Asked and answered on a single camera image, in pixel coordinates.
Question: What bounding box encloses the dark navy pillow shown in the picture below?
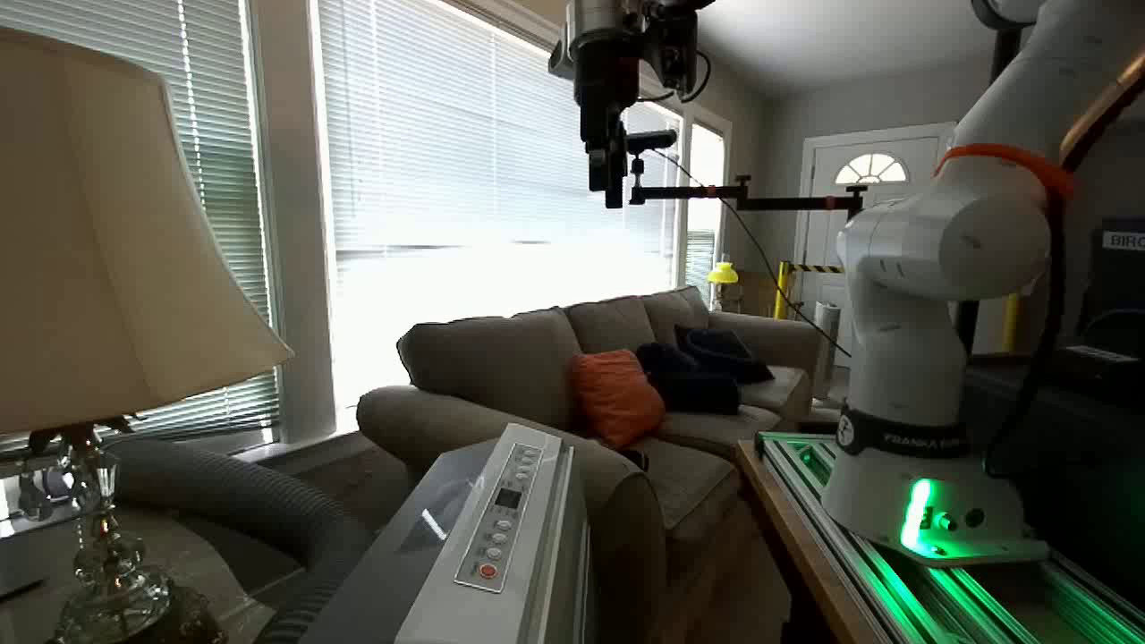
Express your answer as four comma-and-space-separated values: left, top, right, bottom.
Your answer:
636, 326, 771, 414

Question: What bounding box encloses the white front door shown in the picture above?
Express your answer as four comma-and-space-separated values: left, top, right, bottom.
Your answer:
795, 125, 958, 363

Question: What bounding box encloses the grey fabric sofa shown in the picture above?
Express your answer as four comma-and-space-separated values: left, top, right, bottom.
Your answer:
357, 286, 820, 644

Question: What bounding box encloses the crystal glass lamp base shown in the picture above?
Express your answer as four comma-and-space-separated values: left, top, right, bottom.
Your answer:
28, 424, 172, 644

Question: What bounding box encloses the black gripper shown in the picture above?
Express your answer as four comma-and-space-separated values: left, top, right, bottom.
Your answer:
547, 0, 711, 207

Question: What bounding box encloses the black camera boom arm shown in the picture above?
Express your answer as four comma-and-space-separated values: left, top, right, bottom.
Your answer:
626, 128, 864, 217

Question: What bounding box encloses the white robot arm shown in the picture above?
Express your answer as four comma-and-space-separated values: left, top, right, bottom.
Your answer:
822, 0, 1145, 565

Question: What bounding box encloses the cream lampshade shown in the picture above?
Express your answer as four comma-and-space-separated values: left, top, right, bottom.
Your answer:
0, 30, 289, 438

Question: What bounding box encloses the yellow desk lamp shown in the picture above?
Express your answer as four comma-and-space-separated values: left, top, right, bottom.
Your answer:
704, 261, 741, 286

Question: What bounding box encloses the orange throw pillow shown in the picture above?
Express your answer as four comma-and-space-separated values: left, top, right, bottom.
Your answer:
573, 351, 665, 449

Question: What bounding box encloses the white portable air conditioner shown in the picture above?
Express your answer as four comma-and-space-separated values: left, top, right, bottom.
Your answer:
299, 425, 593, 644

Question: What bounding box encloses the grey flexible exhaust hose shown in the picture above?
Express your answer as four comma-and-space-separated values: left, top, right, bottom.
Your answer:
103, 433, 376, 644

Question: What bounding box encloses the wooden robot mounting table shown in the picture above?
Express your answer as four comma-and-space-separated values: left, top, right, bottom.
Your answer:
737, 433, 1145, 644

